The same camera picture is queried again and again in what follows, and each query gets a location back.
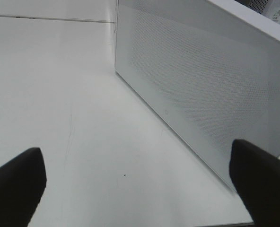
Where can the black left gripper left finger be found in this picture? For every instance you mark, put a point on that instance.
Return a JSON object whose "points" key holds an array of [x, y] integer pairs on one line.
{"points": [[23, 181]]}

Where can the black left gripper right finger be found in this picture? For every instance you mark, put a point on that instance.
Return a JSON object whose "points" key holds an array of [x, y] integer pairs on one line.
{"points": [[255, 175]]}

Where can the white microwave door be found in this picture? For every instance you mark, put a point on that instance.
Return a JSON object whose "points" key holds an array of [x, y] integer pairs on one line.
{"points": [[209, 68]]}

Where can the white warning label sticker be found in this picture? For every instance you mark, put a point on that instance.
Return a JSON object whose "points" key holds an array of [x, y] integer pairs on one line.
{"points": [[275, 15]]}

